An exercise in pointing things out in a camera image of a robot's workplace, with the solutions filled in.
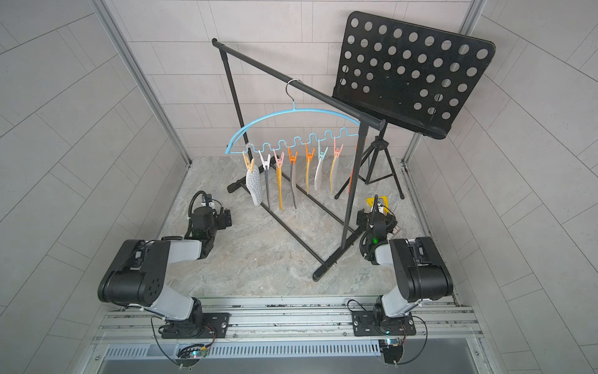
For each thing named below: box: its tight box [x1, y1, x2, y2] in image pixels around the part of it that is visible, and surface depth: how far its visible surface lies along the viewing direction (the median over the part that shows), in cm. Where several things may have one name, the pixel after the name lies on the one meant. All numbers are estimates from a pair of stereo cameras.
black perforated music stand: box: [332, 10, 496, 201], surface depth 65 cm
